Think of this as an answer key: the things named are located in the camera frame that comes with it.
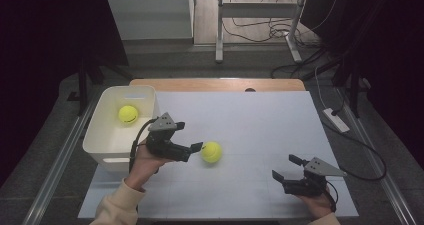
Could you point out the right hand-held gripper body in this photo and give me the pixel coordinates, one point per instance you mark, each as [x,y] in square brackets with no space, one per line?
[313,181]

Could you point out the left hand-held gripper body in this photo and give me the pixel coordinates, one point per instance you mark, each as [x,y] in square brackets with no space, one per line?
[165,145]

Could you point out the yellow tennis ball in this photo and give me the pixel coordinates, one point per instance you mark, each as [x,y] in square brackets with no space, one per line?
[128,114]
[211,151]

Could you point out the white plastic bin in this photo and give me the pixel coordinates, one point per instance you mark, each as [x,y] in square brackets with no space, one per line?
[110,141]

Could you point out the person's right hand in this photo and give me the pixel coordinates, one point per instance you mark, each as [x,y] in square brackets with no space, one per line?
[316,206]

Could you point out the person's left hand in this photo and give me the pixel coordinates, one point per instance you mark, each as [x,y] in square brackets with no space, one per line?
[145,166]

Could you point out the white power strip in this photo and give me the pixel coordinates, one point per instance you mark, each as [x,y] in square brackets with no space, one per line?
[336,120]

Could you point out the black stand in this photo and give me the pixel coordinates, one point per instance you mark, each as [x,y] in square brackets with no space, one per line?
[83,81]
[353,85]

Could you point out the white cabinet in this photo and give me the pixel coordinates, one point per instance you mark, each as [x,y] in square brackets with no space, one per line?
[150,15]

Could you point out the white metal stand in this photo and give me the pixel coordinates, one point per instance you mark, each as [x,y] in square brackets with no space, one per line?
[260,10]

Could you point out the aluminium floor rail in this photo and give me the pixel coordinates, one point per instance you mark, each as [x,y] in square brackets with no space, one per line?
[386,181]
[56,171]

